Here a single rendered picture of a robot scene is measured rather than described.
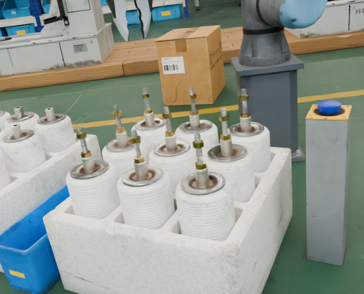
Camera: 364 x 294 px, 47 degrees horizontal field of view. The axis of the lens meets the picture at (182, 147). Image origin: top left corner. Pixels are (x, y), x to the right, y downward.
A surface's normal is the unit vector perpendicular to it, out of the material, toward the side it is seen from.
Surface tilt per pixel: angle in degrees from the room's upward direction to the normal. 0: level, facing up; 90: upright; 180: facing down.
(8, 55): 90
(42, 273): 92
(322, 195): 90
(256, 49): 73
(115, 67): 90
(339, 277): 0
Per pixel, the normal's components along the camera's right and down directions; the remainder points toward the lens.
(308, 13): 0.40, 0.44
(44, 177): 0.89, 0.07
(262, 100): 0.00, 0.40
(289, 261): -0.12, -0.91
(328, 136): -0.43, 0.41
